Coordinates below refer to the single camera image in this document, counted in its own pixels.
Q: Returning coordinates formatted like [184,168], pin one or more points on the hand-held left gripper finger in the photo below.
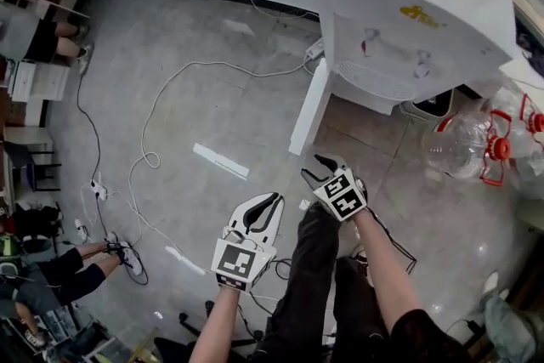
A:
[278,221]
[240,213]

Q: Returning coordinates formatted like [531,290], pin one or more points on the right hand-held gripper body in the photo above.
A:
[342,195]

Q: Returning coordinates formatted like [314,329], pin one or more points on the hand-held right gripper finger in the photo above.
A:
[326,162]
[311,177]

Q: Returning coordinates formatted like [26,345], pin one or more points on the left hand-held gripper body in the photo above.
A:
[238,261]

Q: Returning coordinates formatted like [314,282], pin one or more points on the white cabinet door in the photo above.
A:
[310,110]

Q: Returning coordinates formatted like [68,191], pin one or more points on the white water dispenser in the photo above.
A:
[374,0]

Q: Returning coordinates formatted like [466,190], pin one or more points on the person's right forearm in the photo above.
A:
[382,268]

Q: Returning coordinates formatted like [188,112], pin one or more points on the person's left forearm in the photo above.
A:
[212,327]

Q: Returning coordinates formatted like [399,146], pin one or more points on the small white block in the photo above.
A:
[304,204]

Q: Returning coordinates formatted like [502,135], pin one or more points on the person's black trousers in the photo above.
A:
[310,289]

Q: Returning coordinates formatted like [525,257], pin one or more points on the white power strip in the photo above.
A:
[316,49]
[98,188]

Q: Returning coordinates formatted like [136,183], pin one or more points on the black bin white rim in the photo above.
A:
[433,108]

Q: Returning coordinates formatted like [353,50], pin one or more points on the person's black sleeve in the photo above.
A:
[425,338]

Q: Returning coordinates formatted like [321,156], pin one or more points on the black backpack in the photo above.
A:
[36,222]

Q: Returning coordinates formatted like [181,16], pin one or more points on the black chair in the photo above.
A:
[40,166]

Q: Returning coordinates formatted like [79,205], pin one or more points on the white shelf unit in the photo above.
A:
[36,81]

